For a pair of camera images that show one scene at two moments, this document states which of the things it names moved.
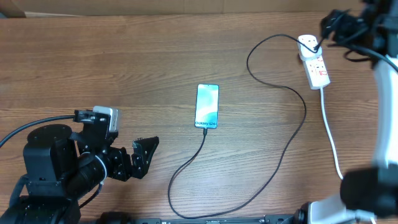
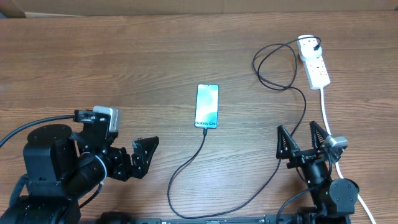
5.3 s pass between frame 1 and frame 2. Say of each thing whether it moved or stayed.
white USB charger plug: stayed
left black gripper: stayed
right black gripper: moved
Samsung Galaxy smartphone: stayed
